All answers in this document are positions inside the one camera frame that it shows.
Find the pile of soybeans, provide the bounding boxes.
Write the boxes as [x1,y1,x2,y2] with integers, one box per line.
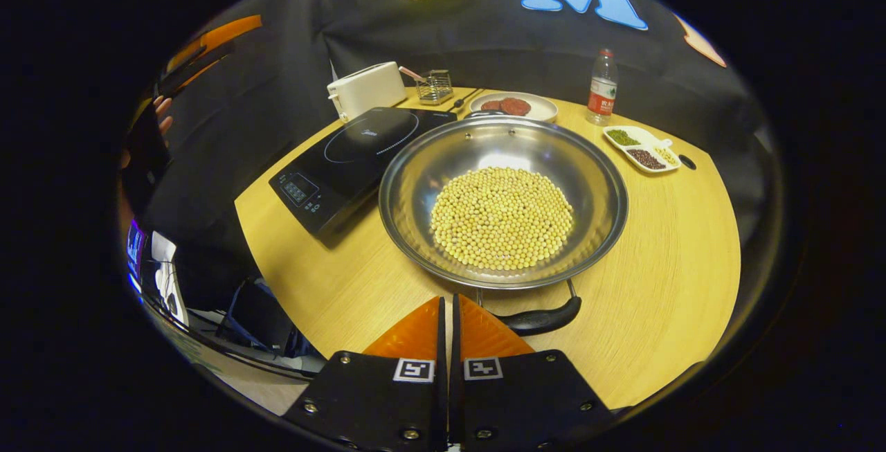
[429,166,575,272]

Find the pile of red beans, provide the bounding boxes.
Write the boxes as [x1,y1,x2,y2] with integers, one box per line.
[626,149,667,170]

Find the metal wire basket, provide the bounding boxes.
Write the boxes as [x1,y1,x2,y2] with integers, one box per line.
[415,69,454,106]

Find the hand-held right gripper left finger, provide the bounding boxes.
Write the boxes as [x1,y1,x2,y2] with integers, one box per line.
[284,296,447,452]

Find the stainless steel pot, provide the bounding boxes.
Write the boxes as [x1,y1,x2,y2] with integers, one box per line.
[378,111,629,337]

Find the white divided dish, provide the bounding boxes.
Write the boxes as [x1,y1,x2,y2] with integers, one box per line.
[602,125,682,174]

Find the white toaster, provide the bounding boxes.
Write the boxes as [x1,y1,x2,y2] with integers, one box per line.
[327,61,408,124]

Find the brown meat slices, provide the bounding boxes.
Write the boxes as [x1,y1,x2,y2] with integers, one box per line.
[480,97,532,117]

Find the black induction cooktop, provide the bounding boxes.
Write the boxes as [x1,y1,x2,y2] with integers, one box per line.
[269,107,458,237]

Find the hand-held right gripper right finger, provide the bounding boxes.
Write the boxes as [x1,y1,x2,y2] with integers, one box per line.
[450,293,613,452]

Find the black backdrop cloth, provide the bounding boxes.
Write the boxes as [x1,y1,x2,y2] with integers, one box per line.
[121,0,769,314]

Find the red label water bottle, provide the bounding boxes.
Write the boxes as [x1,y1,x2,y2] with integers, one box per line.
[586,48,619,126]

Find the white oval plate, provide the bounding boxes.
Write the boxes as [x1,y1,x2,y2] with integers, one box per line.
[469,91,559,123]

